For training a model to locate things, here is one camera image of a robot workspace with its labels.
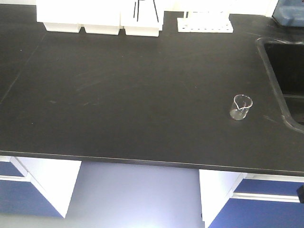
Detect clear glass beaker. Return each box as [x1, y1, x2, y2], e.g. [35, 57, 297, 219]
[229, 95, 253, 121]

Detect right white storage bin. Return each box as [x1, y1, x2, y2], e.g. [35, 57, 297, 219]
[120, 0, 164, 37]

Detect white storage bin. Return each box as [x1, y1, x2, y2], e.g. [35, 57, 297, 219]
[120, 0, 164, 37]
[36, 0, 81, 33]
[80, 0, 121, 35]

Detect middle white storage bin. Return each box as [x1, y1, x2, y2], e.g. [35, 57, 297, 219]
[80, 0, 121, 35]

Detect left white storage bin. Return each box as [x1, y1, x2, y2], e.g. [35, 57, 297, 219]
[36, 0, 81, 33]

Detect white test tube rack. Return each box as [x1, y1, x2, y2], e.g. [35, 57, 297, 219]
[177, 11, 234, 33]

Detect right blue white cabinet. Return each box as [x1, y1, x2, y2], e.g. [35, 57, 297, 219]
[199, 170, 304, 228]

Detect blue white cabinet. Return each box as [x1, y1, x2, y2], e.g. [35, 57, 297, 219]
[199, 170, 304, 228]
[0, 156, 81, 218]

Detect black lab sink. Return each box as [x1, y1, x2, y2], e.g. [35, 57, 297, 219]
[256, 38, 304, 133]

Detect left blue white cabinet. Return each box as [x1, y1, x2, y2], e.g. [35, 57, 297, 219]
[0, 156, 81, 218]

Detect blue plastic container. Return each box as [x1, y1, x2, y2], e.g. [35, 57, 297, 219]
[272, 0, 304, 27]

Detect black wire tripod stand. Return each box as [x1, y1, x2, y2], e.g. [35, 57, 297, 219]
[133, 0, 160, 23]

